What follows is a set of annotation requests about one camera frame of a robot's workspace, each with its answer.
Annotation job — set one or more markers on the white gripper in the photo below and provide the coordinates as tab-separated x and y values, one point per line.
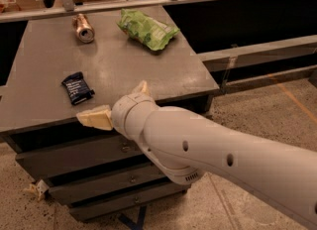
125	111

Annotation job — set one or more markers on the dark blue rxbar wrapper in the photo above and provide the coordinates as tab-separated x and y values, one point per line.
77	88

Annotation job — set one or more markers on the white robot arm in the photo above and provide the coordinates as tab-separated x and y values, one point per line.
184	145

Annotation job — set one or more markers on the green rice chip bag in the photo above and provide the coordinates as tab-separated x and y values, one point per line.
145	29

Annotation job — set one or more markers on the top grey drawer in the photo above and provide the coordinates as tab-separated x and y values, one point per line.
57	151

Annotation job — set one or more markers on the grey drawer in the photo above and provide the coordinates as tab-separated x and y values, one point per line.
57	151
105	183
125	198

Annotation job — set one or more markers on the grey drawer cabinet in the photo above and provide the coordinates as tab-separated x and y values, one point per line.
112	65

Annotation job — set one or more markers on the middle grey drawer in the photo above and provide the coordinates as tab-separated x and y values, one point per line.
105	183

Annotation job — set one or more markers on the copper soda can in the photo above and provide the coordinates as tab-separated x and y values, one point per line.
82	28

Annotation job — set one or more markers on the bottom grey drawer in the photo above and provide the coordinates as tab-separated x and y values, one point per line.
125	198

